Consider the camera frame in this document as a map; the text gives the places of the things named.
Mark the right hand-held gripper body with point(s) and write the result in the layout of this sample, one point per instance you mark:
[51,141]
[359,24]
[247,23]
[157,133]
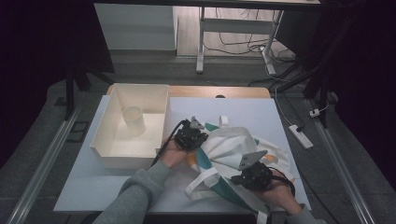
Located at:
[257,179]

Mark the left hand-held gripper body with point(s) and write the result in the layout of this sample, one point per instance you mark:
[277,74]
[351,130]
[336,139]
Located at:
[188,137]

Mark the white tote bag coloured shapes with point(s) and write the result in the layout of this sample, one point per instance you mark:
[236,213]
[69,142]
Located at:
[230,149]

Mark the white plastic bin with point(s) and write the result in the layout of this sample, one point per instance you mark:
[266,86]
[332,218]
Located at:
[146,99]

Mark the white cup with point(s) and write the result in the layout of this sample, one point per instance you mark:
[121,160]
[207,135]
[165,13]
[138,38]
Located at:
[134,119]

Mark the person's left hand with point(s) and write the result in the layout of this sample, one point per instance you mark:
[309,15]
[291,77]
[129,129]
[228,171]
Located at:
[172,155]

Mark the person's right hand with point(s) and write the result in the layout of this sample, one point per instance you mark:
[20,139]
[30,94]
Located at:
[280,194]

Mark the white power strip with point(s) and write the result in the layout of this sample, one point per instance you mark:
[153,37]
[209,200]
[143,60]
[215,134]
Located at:
[300,137]

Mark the small white adapter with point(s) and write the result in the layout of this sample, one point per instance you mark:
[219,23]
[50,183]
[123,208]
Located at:
[314,113]

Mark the white desk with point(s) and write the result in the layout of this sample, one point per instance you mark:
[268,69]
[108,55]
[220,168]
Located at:
[200,46]

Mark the white table mat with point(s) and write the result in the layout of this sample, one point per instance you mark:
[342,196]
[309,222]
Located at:
[93,189]

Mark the black floor plate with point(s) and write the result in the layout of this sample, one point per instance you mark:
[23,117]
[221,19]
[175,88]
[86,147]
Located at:
[79,131]

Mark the black metal stand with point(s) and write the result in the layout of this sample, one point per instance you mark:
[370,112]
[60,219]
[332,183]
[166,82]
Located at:
[70,93]
[320,84]

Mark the white cabinet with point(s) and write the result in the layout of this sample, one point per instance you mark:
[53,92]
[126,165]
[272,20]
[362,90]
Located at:
[137,28]

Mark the aluminium floor rail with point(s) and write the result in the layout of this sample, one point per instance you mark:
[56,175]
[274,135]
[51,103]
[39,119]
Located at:
[345,174]
[40,165]

